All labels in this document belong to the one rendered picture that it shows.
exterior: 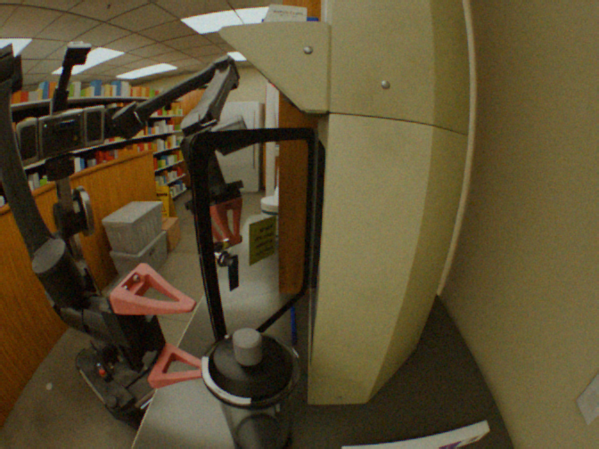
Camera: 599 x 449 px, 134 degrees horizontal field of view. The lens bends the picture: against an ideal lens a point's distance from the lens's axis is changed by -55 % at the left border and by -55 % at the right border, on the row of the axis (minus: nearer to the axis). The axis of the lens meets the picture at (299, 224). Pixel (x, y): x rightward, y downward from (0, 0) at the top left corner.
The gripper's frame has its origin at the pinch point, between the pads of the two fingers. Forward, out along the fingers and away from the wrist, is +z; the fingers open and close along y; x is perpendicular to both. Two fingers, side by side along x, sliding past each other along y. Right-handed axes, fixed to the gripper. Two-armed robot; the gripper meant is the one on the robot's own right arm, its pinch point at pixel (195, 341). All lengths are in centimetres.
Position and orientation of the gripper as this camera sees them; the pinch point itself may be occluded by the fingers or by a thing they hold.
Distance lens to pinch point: 29.2
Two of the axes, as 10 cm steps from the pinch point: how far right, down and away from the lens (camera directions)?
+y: 0.3, -9.3, -3.5
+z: 10.0, 0.4, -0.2
